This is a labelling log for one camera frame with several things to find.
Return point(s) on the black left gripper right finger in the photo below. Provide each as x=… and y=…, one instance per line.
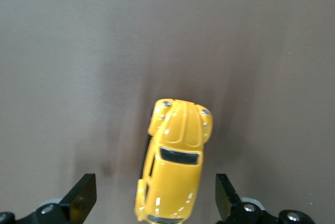
x=223, y=195

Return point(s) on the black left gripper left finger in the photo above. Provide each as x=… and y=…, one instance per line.
x=81, y=195

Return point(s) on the yellow beetle toy car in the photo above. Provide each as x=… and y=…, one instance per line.
x=178, y=182

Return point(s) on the brown table cloth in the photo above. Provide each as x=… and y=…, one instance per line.
x=78, y=51

